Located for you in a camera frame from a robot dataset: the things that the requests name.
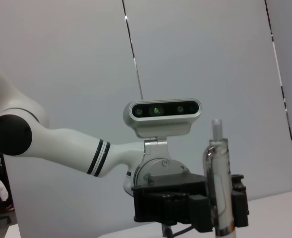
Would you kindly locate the clear grey pen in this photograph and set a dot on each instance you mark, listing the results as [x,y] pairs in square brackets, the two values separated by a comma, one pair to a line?
[220,173]

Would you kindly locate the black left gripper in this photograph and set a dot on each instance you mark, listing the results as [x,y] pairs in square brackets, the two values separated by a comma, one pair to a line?
[165,198]

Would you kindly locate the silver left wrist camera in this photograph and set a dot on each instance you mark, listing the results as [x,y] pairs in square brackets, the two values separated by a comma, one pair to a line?
[160,116]

